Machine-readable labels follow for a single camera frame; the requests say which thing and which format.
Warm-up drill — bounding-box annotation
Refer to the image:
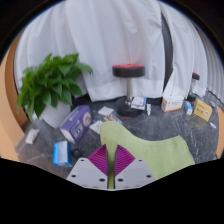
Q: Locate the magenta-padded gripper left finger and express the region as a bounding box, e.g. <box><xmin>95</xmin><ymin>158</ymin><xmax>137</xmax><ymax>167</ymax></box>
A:
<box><xmin>65</xmin><ymin>143</ymin><xmax>110</xmax><ymax>190</ymax></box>

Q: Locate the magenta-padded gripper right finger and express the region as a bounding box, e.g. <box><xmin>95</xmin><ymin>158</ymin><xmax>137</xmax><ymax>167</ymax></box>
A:
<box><xmin>114</xmin><ymin>143</ymin><xmax>158</xmax><ymax>190</ymax></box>

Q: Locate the light green towel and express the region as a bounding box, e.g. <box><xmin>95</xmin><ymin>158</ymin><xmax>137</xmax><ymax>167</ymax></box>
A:
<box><xmin>99</xmin><ymin>120</ymin><xmax>196</xmax><ymax>190</ymax></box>

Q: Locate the small black round object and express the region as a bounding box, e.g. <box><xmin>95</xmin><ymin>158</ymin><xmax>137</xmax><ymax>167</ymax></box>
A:
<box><xmin>70</xmin><ymin>147</ymin><xmax>83</xmax><ymax>160</ymax></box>

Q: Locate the blue and white box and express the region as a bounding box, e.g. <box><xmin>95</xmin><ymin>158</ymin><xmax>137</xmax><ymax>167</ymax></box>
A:
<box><xmin>52</xmin><ymin>140</ymin><xmax>73</xmax><ymax>168</ymax></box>

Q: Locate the white pill blister pack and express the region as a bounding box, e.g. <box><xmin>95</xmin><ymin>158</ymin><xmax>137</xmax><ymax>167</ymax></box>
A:
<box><xmin>88</xmin><ymin>119</ymin><xmax>104</xmax><ymax>135</ymax></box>

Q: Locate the purple cardboard box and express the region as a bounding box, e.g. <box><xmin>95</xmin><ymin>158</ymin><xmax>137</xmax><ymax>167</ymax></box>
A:
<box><xmin>59</xmin><ymin>105</ymin><xmax>93</xmax><ymax>145</ymax></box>

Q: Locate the orange pill blister pack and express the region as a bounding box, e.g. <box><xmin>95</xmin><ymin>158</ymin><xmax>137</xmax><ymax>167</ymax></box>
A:
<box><xmin>103</xmin><ymin>113</ymin><xmax>123</xmax><ymax>125</ymax></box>

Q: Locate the white blister card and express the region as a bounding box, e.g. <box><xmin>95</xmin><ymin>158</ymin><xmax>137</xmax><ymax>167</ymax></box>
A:
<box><xmin>97</xmin><ymin>106</ymin><xmax>115</xmax><ymax>117</ymax></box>

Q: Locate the small white blue tube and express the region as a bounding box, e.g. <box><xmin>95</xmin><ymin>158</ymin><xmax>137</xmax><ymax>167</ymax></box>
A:
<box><xmin>145</xmin><ymin>103</ymin><xmax>153</xmax><ymax>117</ymax></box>

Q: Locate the flat white blue box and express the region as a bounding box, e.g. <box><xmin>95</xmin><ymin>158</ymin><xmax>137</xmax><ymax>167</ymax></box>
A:
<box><xmin>130</xmin><ymin>96</ymin><xmax>148</xmax><ymax>111</ymax></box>

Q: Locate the white and orange box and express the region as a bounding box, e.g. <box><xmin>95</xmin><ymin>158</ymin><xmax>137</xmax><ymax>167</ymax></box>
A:
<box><xmin>160</xmin><ymin>94</ymin><xmax>185</xmax><ymax>113</ymax></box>

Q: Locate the small blue white box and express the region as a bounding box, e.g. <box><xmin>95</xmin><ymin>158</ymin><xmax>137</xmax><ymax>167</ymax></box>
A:
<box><xmin>184</xmin><ymin>100</ymin><xmax>194</xmax><ymax>116</ymax></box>

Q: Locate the yellow cardboard box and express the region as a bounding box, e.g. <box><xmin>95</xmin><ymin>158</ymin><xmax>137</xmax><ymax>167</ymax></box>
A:
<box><xmin>193</xmin><ymin>98</ymin><xmax>214</xmax><ymax>123</ymax></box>

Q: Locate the green plant in white pot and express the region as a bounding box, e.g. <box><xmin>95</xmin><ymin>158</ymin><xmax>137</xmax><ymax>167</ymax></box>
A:
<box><xmin>16</xmin><ymin>53</ymin><xmax>94</xmax><ymax>129</ymax></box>

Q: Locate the large black red dumbbell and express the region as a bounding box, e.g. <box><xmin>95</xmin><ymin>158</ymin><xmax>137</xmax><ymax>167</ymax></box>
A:
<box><xmin>111</xmin><ymin>63</ymin><xmax>146</xmax><ymax>118</ymax></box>

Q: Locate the small black red dumbbell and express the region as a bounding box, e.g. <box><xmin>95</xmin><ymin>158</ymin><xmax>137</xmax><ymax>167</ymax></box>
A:
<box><xmin>186</xmin><ymin>72</ymin><xmax>201</xmax><ymax>103</ymax></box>

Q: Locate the white curtain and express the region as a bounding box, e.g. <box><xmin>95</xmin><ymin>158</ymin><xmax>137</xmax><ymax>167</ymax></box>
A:
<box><xmin>163</xmin><ymin>6</ymin><xmax>209</xmax><ymax>99</ymax></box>
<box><xmin>14</xmin><ymin>0</ymin><xmax>169</xmax><ymax>103</ymax></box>

